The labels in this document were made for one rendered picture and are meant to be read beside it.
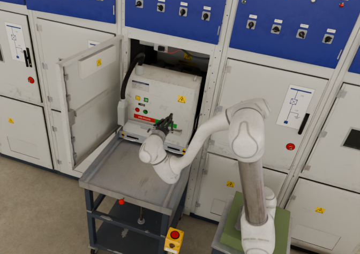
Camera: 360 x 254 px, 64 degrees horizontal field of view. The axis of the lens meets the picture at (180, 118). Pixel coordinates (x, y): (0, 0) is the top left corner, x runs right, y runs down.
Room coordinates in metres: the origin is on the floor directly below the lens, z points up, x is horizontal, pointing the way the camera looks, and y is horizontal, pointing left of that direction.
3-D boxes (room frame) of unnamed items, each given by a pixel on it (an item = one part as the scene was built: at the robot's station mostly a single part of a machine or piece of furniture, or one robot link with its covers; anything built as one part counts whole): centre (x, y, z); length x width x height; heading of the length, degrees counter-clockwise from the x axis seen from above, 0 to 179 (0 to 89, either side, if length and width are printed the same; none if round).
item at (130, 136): (1.69, 0.17, 0.90); 0.54 x 0.05 x 0.06; 78
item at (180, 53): (2.46, 0.00, 1.28); 0.58 x 0.02 x 0.19; 78
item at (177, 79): (1.93, 0.12, 1.15); 0.51 x 0.50 x 0.48; 168
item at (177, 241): (0.93, -0.06, 0.85); 0.08 x 0.08 x 0.10; 78
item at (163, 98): (1.68, 0.17, 1.15); 0.48 x 0.01 x 0.48; 78
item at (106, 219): (1.53, 0.21, 0.46); 0.64 x 0.58 x 0.66; 168
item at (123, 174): (1.53, 0.20, 0.82); 0.68 x 0.62 x 0.06; 168
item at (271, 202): (1.11, -0.50, 1.00); 0.18 x 0.16 x 0.22; 169
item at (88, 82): (1.65, 0.58, 1.21); 0.63 x 0.07 x 0.74; 162
